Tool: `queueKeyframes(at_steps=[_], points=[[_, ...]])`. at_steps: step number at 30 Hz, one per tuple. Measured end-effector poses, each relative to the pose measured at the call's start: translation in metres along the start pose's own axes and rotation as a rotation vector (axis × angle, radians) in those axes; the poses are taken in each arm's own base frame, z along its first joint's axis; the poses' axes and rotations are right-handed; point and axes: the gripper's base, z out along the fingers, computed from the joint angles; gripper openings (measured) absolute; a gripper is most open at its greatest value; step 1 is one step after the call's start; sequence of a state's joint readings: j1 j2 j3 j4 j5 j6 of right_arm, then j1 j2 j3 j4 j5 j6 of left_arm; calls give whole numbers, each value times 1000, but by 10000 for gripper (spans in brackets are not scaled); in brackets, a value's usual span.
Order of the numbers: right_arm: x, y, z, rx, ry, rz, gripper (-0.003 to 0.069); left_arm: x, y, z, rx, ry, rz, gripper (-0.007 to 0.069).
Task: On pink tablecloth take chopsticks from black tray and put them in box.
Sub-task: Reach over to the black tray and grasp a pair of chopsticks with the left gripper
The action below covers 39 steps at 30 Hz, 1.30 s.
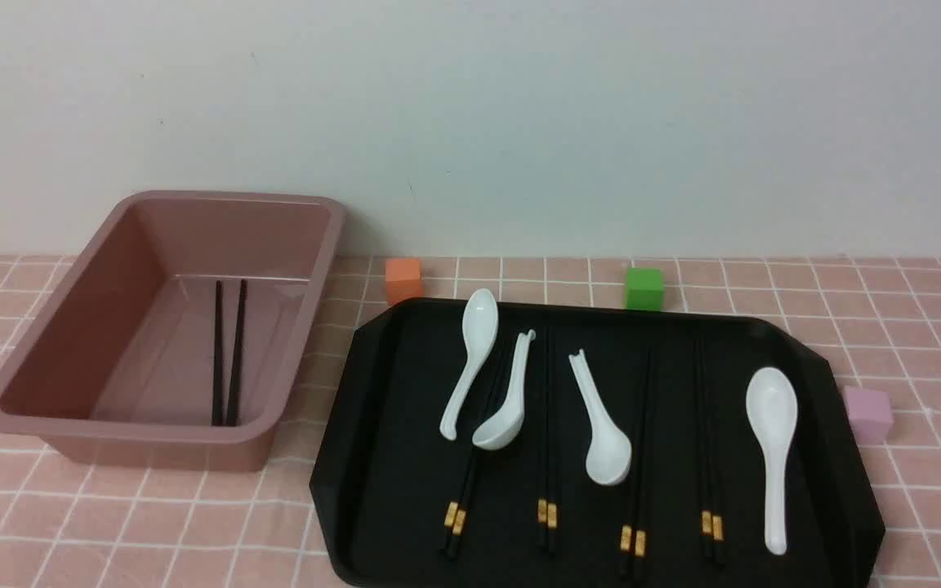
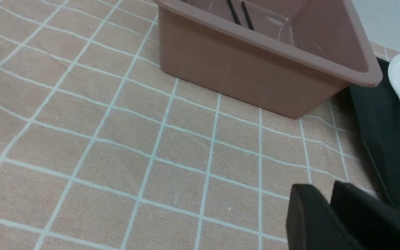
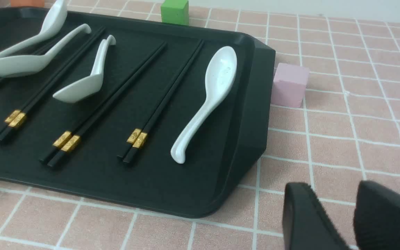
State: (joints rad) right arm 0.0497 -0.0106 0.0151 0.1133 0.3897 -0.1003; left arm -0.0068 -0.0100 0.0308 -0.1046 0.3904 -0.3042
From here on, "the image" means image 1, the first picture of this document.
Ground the black chopstick pair one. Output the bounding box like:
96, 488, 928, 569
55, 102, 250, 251
441, 337, 512, 559
442, 335, 518, 559

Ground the white spoon far left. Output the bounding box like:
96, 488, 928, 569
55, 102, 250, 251
439, 289, 499, 442

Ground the white spoon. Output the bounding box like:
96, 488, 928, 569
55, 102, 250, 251
473, 330, 537, 451
569, 349, 632, 487
744, 366, 798, 557
439, 289, 499, 442

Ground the orange cube block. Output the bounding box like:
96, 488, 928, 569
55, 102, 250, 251
385, 257, 423, 305

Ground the black serving tray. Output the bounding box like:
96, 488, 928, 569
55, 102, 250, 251
310, 298, 885, 587

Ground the black chopstick pair two right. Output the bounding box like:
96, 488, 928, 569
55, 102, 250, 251
545, 325, 559, 559

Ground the black chopstick pair two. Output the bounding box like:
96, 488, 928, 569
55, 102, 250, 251
545, 325, 559, 559
537, 327, 551, 554

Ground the green cube block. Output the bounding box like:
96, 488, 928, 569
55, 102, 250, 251
624, 267, 665, 312

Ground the black chopstick pair two left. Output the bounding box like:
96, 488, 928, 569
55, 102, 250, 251
537, 327, 551, 554

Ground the white spoon centre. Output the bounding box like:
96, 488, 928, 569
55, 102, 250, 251
569, 349, 632, 487

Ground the black chopstick in bin right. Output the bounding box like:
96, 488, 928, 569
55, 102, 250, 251
225, 279, 249, 427

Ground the black chopstick in bin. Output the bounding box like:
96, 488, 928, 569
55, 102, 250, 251
212, 280, 225, 425
225, 279, 249, 427

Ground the black chopstick in bin left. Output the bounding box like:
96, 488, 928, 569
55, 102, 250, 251
212, 280, 225, 425

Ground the black chopstick pair three left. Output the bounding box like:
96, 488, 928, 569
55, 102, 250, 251
618, 350, 653, 580

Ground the black chopstick pair three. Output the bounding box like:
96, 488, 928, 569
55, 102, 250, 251
618, 350, 653, 580
631, 350, 658, 586

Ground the black chopstick pair three right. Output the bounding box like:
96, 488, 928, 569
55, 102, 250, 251
631, 350, 658, 586

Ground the black chopstick pair four left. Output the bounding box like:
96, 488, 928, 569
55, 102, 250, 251
692, 330, 716, 565

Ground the black chopstick pair four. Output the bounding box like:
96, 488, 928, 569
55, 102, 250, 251
692, 330, 716, 565
696, 330, 728, 569

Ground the white spoon right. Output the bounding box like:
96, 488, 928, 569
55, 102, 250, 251
744, 366, 798, 557

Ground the black chopstick pair four right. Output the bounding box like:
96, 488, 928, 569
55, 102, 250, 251
696, 330, 728, 569

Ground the pink plastic bin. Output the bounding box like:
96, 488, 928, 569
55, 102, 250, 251
0, 190, 346, 472

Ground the pink cube block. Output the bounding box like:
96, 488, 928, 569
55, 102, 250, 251
841, 386, 894, 444

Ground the pink checkered tablecloth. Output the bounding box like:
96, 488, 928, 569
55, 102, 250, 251
0, 256, 941, 587

